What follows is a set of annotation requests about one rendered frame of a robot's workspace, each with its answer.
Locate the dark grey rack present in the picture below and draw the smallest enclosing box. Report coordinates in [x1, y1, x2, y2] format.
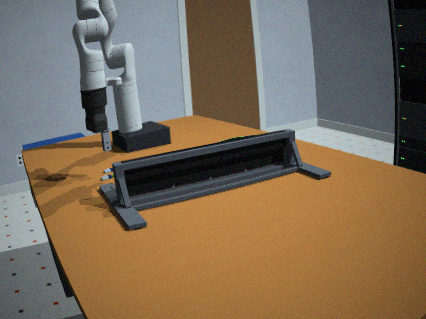
[99, 129, 331, 230]

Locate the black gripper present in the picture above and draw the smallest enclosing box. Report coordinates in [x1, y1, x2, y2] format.
[80, 70, 122, 151]

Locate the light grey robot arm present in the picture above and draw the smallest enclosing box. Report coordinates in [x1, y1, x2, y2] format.
[72, 0, 142, 133]

